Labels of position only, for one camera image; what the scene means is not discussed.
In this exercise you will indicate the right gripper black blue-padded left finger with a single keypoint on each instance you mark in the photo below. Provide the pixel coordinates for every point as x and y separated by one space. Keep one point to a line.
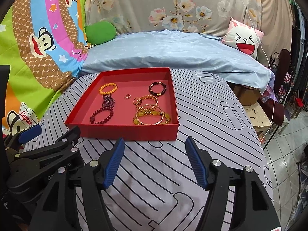
57 208

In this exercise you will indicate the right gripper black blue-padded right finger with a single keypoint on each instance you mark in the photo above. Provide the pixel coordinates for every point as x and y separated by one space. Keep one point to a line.
252 206

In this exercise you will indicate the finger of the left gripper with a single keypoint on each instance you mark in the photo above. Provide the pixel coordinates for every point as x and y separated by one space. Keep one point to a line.
55 146
18 140

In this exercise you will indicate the purple garnet bead strand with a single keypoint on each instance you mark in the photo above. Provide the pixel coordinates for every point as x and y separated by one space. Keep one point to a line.
108 101

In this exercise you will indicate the thin gold bangle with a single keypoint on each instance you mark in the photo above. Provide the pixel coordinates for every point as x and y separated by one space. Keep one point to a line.
150 117

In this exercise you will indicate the twisted gold bangle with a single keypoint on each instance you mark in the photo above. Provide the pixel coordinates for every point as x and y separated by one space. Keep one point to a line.
146 102

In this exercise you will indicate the red jewelry box tray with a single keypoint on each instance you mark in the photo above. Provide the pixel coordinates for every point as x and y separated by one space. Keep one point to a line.
129 81

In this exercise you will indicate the cream wooden stool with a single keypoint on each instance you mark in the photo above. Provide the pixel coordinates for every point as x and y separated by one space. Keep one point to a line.
259 119

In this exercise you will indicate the dark red chair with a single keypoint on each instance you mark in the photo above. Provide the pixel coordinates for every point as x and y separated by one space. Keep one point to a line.
276 109

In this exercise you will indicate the monkey cartoon colourful quilt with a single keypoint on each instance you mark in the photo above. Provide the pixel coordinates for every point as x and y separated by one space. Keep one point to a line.
45 44

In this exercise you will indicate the green plush pillow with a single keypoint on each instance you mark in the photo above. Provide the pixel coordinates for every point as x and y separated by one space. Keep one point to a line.
100 32

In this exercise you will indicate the brown cardboard box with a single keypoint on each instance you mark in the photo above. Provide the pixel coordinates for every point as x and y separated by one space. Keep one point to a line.
247 96

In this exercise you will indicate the floral grey bed cover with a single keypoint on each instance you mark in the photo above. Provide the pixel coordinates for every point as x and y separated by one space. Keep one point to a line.
194 16

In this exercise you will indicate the light blue blanket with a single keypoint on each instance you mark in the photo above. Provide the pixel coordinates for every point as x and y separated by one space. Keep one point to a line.
179 50

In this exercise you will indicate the laughing cat face pillow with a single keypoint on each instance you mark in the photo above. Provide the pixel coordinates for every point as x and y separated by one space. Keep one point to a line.
243 38

